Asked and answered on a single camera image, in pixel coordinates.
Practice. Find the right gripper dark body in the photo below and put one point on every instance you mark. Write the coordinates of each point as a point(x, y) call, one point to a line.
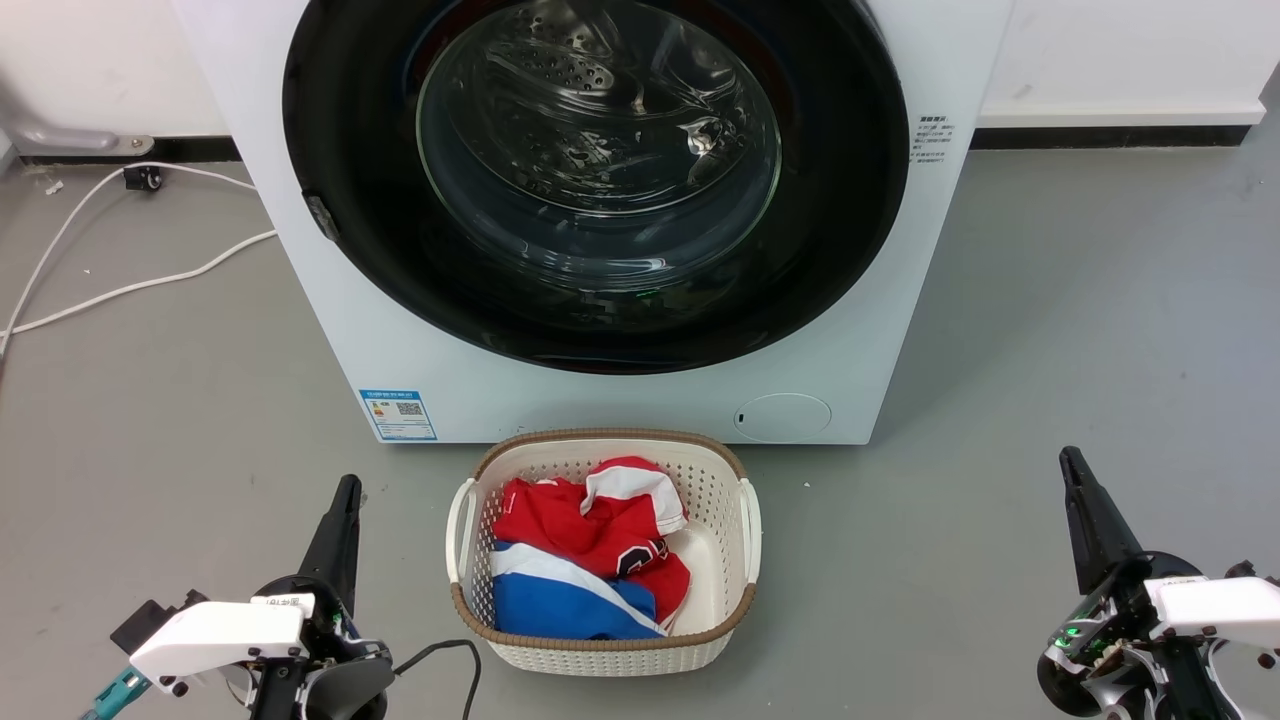
point(1110, 630)

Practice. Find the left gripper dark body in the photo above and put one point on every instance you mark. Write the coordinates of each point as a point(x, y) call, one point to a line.
point(345, 685)

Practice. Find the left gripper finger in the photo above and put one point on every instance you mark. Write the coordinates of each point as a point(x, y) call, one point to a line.
point(348, 560)
point(325, 550)

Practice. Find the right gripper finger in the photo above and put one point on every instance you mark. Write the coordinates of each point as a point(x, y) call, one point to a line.
point(1082, 530)
point(1115, 540)

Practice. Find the round black glass machine door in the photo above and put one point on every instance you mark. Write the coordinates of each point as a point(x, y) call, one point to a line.
point(350, 150)

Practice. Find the white front-load washing machine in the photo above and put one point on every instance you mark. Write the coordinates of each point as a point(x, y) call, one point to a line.
point(330, 330)

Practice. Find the blue energy label sticker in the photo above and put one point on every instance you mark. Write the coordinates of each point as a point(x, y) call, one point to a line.
point(398, 415)

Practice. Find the blue white-striped garment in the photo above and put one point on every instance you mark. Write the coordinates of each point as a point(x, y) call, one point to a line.
point(545, 605)

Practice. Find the red and white jersey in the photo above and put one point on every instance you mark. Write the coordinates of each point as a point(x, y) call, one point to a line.
point(560, 520)

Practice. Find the round white filter cover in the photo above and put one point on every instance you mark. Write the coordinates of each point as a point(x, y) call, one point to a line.
point(782, 417)

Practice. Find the cream plastic laundry basket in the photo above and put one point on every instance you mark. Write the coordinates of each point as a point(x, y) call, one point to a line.
point(715, 560)

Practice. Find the right wrist white camera bracket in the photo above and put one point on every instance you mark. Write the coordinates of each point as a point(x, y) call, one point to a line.
point(1220, 600)

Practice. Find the wrist white camera bracket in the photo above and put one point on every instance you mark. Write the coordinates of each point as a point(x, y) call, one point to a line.
point(215, 640)
point(1220, 600)

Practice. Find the left wrist white camera bracket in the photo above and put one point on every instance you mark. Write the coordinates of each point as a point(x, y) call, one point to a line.
point(215, 640)

